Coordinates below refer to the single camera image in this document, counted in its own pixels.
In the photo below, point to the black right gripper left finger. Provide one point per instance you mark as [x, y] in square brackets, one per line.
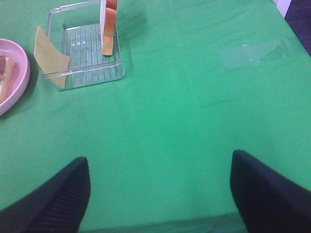
[57, 206]

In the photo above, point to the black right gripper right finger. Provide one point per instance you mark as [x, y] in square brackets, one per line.
[267, 201]

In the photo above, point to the toast bread slice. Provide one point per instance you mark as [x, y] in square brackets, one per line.
[108, 16]
[5, 83]

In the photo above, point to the short bacon strip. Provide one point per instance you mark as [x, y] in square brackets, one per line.
[2, 66]

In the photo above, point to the pink round plate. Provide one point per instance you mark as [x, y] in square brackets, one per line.
[21, 73]

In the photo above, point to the green tablecloth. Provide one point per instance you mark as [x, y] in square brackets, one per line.
[159, 141]

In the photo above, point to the yellow cheese slice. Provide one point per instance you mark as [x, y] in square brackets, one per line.
[48, 57]

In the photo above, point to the clear tape patch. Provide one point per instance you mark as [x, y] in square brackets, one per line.
[253, 54]

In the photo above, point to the clear right plastic tray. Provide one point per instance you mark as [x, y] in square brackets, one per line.
[75, 31]

